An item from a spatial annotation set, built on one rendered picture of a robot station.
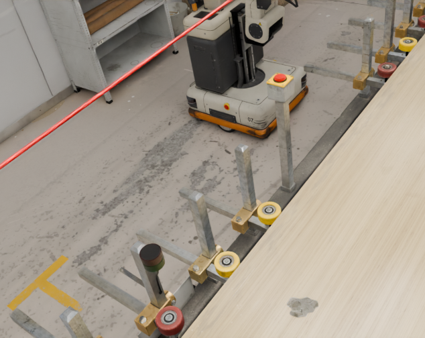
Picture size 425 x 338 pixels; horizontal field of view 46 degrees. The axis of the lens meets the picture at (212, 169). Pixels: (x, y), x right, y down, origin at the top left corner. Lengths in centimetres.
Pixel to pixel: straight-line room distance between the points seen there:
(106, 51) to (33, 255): 218
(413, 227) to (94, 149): 259
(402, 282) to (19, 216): 255
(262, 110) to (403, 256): 189
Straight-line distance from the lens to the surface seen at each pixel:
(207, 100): 352
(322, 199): 176
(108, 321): 271
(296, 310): 147
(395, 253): 162
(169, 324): 151
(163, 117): 390
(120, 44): 481
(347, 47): 276
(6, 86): 418
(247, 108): 333
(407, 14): 290
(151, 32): 485
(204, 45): 332
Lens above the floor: 215
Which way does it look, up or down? 40 degrees down
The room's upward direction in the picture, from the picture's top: 12 degrees counter-clockwise
